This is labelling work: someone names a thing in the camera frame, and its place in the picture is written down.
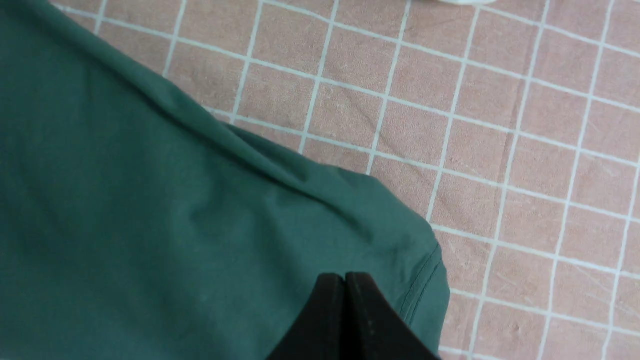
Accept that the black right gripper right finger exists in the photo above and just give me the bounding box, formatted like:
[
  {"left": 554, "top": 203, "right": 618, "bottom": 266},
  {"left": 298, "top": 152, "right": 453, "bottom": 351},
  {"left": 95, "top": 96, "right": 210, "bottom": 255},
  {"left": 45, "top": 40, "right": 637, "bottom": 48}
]
[{"left": 345, "top": 272, "right": 438, "bottom": 360}]

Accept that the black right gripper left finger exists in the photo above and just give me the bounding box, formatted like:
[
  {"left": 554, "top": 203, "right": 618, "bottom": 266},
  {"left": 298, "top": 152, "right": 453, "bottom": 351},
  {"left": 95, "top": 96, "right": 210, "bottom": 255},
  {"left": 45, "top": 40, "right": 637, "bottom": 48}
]
[{"left": 267, "top": 273, "right": 345, "bottom": 360}]

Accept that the green long-sleeve top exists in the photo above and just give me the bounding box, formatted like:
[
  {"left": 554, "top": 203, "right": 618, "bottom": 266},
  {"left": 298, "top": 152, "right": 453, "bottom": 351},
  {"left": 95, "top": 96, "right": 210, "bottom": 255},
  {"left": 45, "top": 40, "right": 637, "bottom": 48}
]
[{"left": 0, "top": 0, "right": 450, "bottom": 360}]

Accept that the pink grid tablecloth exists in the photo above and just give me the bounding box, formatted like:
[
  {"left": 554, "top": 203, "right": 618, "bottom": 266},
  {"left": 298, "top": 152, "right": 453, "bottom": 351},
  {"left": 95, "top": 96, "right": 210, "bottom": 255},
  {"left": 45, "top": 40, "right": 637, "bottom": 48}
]
[{"left": 55, "top": 0, "right": 640, "bottom": 360}]

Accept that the white crumpled garment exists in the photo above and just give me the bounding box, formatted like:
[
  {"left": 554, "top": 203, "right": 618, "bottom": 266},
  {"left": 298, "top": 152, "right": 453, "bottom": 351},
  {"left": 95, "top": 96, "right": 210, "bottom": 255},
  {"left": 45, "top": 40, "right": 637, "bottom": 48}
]
[{"left": 438, "top": 0, "right": 496, "bottom": 6}]

